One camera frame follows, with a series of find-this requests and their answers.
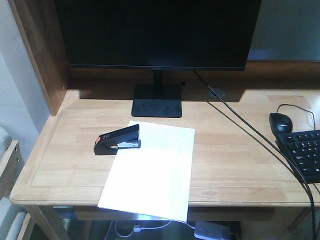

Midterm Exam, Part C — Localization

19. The black stapler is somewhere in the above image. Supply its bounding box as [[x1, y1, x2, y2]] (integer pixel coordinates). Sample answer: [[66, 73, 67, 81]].
[[93, 124, 141, 156]]

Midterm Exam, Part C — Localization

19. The white paper stack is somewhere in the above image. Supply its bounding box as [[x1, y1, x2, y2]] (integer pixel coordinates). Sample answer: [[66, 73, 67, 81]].
[[97, 120, 195, 222]]

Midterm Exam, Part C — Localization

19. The wooden computer desk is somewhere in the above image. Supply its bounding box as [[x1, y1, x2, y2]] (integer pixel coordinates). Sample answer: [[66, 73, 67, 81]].
[[8, 0, 320, 240]]

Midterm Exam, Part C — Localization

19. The black monitor with stand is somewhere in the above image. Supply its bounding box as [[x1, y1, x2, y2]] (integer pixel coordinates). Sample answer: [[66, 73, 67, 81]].
[[54, 0, 262, 118]]

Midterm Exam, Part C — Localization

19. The white power strip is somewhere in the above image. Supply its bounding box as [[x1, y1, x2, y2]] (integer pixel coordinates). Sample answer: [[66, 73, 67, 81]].
[[194, 221, 238, 240]]

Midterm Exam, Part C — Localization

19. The black computer mouse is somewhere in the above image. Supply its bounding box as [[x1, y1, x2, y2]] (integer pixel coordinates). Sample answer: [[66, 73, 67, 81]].
[[268, 112, 293, 136]]

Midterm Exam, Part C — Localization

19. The black keyboard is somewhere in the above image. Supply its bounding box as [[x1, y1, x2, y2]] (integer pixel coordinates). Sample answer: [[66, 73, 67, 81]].
[[276, 130, 320, 184]]

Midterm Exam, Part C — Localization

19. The wooden chair white cushion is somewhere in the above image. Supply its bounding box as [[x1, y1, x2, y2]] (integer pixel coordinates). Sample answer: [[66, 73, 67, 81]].
[[0, 127, 22, 200]]

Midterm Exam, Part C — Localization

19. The black monitor cable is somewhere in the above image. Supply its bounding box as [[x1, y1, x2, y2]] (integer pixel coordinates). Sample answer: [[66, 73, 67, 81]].
[[193, 69, 318, 240]]

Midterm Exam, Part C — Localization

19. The grey cable on floor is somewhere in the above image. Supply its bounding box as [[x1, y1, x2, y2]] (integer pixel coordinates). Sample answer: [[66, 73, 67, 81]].
[[103, 219, 176, 238]]

